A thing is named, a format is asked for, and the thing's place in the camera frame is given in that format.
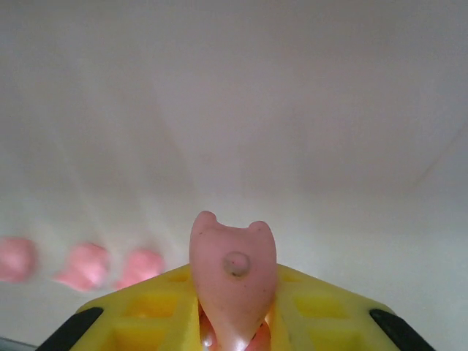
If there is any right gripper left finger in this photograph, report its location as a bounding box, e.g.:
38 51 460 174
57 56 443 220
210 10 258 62
36 265 205 351

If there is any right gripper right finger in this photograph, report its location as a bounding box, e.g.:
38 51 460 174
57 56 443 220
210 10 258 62
270 263 436 351

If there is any pink toy pig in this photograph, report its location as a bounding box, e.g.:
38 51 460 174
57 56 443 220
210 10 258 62
0 236 38 283
113 248 165 290
189 211 278 351
54 241 110 293

